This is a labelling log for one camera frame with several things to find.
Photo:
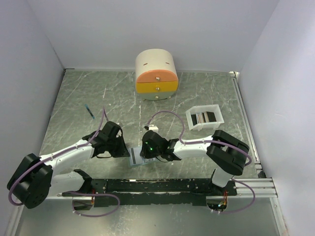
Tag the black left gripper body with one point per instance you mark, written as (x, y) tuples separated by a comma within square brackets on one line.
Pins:
[(116, 146)]

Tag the round pastel drawer cabinet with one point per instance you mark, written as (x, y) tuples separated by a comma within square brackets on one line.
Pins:
[(156, 76)]

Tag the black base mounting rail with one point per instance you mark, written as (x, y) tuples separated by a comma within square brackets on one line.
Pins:
[(139, 192)]

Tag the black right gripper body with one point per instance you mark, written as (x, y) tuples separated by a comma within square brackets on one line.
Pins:
[(148, 153)]

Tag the aluminium frame rail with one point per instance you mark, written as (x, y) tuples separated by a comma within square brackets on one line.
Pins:
[(252, 209)]

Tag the white striped credit card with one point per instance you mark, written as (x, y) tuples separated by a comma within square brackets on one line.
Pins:
[(135, 159)]

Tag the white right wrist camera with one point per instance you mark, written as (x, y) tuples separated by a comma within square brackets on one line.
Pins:
[(151, 127)]

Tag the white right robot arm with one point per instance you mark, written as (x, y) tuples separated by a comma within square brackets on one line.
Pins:
[(229, 153)]

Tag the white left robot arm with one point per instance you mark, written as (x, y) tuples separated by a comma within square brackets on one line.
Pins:
[(38, 177)]

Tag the mint green card holder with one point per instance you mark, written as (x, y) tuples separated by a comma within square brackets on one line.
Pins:
[(147, 161)]

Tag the white card tray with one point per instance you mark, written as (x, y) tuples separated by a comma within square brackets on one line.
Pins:
[(205, 108)]

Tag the blue pen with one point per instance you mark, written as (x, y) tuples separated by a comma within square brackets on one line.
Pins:
[(89, 111)]

